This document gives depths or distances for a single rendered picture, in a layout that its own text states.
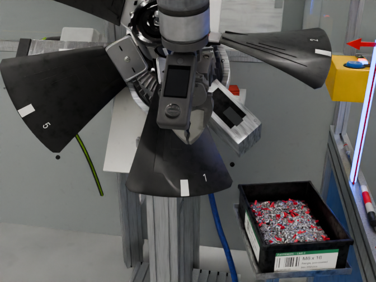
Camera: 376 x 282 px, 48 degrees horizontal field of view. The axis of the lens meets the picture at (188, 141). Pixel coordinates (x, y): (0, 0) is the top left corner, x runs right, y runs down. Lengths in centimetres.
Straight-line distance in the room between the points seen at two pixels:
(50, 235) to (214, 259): 86
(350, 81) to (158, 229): 68
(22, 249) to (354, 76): 174
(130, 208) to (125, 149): 79
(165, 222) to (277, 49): 62
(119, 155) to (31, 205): 122
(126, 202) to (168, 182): 106
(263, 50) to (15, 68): 52
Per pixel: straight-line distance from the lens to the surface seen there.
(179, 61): 64
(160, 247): 131
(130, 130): 111
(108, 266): 208
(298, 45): 92
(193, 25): 61
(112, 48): 93
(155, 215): 125
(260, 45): 89
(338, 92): 119
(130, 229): 193
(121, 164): 109
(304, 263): 83
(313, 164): 182
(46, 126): 96
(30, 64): 95
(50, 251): 224
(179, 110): 61
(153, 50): 87
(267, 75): 167
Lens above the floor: 136
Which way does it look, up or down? 25 degrees down
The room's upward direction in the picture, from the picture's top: straight up
